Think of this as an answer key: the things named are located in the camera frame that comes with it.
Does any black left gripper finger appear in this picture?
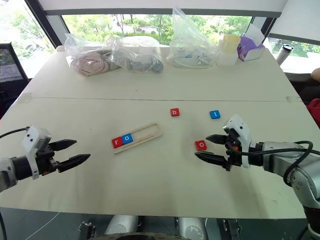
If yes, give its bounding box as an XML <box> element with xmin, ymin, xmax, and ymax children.
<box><xmin>49</xmin><ymin>139</ymin><xmax>78</xmax><ymax>152</ymax></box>
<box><xmin>57</xmin><ymin>153</ymin><xmax>91</xmax><ymax>174</ymax></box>

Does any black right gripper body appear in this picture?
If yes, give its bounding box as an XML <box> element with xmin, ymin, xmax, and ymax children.
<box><xmin>224</xmin><ymin>130</ymin><xmax>244</xmax><ymax>172</ymax></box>

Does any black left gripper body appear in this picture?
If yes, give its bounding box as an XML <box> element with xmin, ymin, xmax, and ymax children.
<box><xmin>36</xmin><ymin>141</ymin><xmax>61</xmax><ymax>177</ymax></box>

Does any white plastic container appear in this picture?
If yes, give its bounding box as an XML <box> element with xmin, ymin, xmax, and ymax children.
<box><xmin>216</xmin><ymin>39</ymin><xmax>239</xmax><ymax>67</ymax></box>

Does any wooden letter tray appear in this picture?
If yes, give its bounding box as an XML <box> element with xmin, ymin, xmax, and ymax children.
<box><xmin>110</xmin><ymin>121</ymin><xmax>164</xmax><ymax>155</ymax></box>

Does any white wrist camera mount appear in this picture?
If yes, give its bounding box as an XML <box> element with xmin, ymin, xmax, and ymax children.
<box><xmin>222</xmin><ymin>114</ymin><xmax>252</xmax><ymax>169</ymax></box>
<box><xmin>21</xmin><ymin>126</ymin><xmax>52</xmax><ymax>180</ymax></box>

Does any person in red clothing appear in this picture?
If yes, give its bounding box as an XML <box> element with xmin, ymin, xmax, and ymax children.
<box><xmin>307</xmin><ymin>66</ymin><xmax>320</xmax><ymax>121</ymax></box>

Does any red letter tile o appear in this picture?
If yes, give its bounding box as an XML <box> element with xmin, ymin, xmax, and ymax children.
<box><xmin>194</xmin><ymin>139</ymin><xmax>208</xmax><ymax>152</ymax></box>

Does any tall clear plastic bag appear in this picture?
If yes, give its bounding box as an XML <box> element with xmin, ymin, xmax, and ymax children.
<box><xmin>165</xmin><ymin>7</ymin><xmax>221</xmax><ymax>69</ymax></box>

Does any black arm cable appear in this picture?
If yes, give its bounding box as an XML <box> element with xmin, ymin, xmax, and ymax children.
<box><xmin>231</xmin><ymin>140</ymin><xmax>315</xmax><ymax>188</ymax></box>
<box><xmin>0</xmin><ymin>127</ymin><xmax>30</xmax><ymax>140</ymax></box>

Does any plastic bag with grey items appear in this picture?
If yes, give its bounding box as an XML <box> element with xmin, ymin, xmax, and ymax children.
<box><xmin>106</xmin><ymin>35</ymin><xmax>166</xmax><ymax>75</ymax></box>

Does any blue letter tile o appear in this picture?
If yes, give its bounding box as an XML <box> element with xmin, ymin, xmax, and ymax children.
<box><xmin>121</xmin><ymin>133</ymin><xmax>134</xmax><ymax>145</ymax></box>

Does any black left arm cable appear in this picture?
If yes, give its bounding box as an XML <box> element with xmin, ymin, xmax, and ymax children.
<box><xmin>0</xmin><ymin>127</ymin><xmax>30</xmax><ymax>140</ymax></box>

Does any purple and white box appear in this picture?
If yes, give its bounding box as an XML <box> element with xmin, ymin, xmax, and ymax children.
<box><xmin>236</xmin><ymin>31</ymin><xmax>266</xmax><ymax>62</ymax></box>

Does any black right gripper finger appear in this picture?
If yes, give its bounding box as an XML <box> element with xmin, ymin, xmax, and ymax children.
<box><xmin>194</xmin><ymin>151</ymin><xmax>230</xmax><ymax>168</ymax></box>
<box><xmin>205</xmin><ymin>134</ymin><xmax>229</xmax><ymax>146</ymax></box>

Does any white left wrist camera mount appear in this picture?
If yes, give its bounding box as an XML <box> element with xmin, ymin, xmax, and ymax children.
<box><xmin>21</xmin><ymin>126</ymin><xmax>52</xmax><ymax>180</ymax></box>

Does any pale yellow cup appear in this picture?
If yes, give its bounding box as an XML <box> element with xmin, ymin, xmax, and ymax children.
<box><xmin>222</xmin><ymin>34</ymin><xmax>242</xmax><ymax>54</ymax></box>

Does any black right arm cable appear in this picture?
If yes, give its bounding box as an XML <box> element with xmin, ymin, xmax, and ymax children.
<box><xmin>231</xmin><ymin>140</ymin><xmax>315</xmax><ymax>188</ymax></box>

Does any plastic bag with pink items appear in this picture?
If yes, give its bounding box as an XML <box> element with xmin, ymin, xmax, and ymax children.
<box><xmin>64</xmin><ymin>32</ymin><xmax>121</xmax><ymax>77</ymax></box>

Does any red letter tile r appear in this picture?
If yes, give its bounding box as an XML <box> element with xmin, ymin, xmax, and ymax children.
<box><xmin>111</xmin><ymin>137</ymin><xmax>124</xmax><ymax>149</ymax></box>

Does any silver rounded robot leg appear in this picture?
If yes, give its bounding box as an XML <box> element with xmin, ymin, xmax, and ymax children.
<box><xmin>175</xmin><ymin>216</ymin><xmax>209</xmax><ymax>240</ymax></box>
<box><xmin>104</xmin><ymin>215</ymin><xmax>140</xmax><ymax>236</ymax></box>

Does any black mesh chair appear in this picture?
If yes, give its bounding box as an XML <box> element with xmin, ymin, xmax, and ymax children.
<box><xmin>0</xmin><ymin>41</ymin><xmax>30</xmax><ymax>84</ymax></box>

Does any white bottle with black cap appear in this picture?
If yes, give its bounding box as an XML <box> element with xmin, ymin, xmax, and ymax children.
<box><xmin>275</xmin><ymin>44</ymin><xmax>294</xmax><ymax>65</ymax></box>

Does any black metal table bracket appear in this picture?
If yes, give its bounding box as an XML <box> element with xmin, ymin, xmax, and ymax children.
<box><xmin>78</xmin><ymin>219</ymin><xmax>96</xmax><ymax>238</ymax></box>
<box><xmin>221</xmin><ymin>218</ymin><xmax>243</xmax><ymax>239</ymax></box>

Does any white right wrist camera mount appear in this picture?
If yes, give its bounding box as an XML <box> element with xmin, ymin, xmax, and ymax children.
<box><xmin>222</xmin><ymin>114</ymin><xmax>252</xmax><ymax>169</ymax></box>

